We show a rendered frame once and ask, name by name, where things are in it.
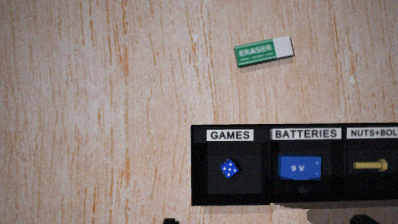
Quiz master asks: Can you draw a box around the black three-compartment bin rack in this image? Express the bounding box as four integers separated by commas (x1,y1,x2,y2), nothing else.
191,122,398,206

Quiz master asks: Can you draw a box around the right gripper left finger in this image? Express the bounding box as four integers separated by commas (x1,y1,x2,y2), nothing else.
163,218,179,224

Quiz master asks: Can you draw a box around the blue die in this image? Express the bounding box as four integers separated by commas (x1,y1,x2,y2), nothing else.
220,158,239,178

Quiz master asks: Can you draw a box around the green and white eraser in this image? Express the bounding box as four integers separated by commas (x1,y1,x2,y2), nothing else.
234,36,293,68

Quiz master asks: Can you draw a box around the blue battery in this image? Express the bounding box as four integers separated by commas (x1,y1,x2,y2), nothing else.
277,154,321,180

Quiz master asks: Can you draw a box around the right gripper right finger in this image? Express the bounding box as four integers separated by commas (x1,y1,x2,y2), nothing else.
350,214,380,224

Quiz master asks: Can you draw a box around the tan bolt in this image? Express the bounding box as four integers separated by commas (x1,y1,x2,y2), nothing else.
353,159,387,172

